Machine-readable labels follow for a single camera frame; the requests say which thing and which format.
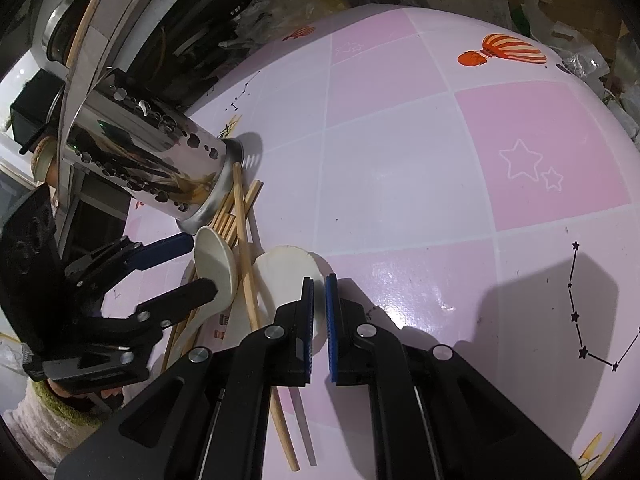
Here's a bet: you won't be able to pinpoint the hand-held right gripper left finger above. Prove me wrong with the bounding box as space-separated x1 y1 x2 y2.
54 276 316 480

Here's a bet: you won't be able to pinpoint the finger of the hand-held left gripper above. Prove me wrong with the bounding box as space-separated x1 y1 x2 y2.
135 277 219 328
65 232 195 291

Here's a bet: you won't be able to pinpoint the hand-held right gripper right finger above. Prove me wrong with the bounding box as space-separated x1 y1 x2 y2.
324 274 583 480

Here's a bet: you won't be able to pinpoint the white ceramic spoon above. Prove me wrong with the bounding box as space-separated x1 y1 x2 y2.
165 226 237 361
227 245 326 361

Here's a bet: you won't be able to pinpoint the bundle of wooden chopsticks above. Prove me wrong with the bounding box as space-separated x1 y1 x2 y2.
162 161 301 472

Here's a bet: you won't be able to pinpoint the perforated steel utensil holder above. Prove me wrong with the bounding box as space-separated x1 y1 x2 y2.
60 67 245 236

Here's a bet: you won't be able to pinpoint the person's left forearm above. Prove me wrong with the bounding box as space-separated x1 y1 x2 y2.
0 377 118 478

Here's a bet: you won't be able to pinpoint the person's left hand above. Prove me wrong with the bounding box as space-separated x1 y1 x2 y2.
47 379 123 413

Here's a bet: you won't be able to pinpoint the brown jar with lid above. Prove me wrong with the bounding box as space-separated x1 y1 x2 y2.
30 137 61 188

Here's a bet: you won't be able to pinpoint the black box appliance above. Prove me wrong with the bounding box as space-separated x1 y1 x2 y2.
10 67 66 146

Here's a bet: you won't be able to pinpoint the grey kitchen counter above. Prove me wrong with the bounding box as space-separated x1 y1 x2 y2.
55 0 201 211

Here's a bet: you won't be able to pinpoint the black pot with steel lid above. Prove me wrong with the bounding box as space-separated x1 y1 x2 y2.
40 0 108 66

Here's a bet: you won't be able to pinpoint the plastic bags under counter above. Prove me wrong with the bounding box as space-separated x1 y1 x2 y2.
220 0 396 51

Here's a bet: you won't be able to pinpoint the pile of clear plastic bags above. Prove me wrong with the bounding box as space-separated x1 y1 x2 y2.
520 0 640 146

